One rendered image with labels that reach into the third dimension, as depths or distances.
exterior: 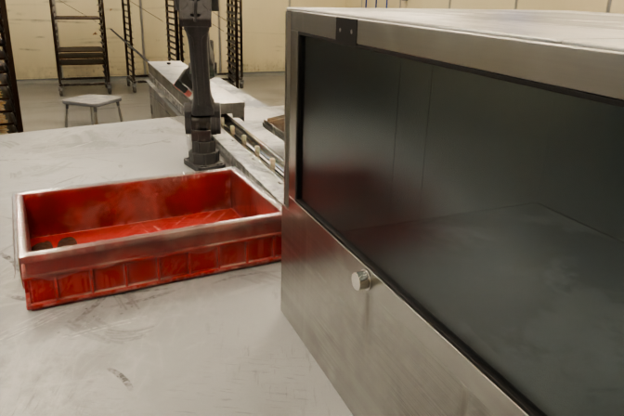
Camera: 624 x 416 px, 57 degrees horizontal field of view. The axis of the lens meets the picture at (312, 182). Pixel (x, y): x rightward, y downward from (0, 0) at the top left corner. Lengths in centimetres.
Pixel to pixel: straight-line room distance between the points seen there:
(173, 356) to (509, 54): 64
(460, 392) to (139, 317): 59
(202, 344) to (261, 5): 829
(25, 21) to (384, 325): 816
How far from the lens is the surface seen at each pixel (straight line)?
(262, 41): 908
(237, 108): 216
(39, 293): 105
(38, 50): 864
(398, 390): 65
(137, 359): 90
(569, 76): 40
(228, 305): 100
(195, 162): 170
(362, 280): 64
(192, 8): 147
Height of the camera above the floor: 133
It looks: 19 degrees down
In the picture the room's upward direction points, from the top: 2 degrees clockwise
